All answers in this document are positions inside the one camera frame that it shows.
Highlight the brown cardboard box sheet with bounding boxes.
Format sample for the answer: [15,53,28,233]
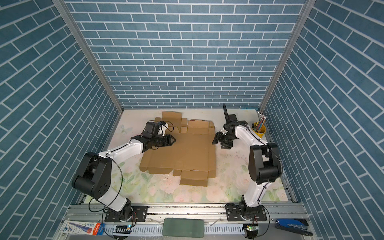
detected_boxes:
[140,112,216,187]

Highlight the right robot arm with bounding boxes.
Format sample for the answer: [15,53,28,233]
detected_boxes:
[212,120,283,220]

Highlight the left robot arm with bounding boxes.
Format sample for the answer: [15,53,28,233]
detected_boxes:
[72,135,176,222]

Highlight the yellow pencil cup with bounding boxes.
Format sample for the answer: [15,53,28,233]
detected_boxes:
[252,122,267,138]

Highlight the coloured pencils bundle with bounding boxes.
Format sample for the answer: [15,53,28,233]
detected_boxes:
[255,115,266,133]

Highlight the green rectangular pad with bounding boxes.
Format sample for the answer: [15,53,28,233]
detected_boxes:
[162,218,205,238]

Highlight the white printed package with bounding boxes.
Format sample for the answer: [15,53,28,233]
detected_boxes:
[59,221,105,236]

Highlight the blue black pliers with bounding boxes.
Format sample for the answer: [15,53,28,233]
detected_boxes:
[275,219,313,237]

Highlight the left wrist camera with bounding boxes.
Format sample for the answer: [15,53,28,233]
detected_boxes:
[142,121,168,139]

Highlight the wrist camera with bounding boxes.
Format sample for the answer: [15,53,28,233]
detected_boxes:
[223,104,248,132]
[142,121,168,139]

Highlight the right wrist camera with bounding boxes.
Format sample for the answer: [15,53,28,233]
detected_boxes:
[223,104,248,132]

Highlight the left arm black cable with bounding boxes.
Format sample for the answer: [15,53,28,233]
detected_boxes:
[88,152,124,214]

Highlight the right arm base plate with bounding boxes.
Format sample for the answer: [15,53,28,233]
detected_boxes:
[225,204,267,222]

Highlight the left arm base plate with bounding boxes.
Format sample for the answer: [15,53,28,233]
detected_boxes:
[104,205,149,223]

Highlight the aluminium front rail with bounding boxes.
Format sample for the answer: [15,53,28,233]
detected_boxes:
[54,202,316,240]

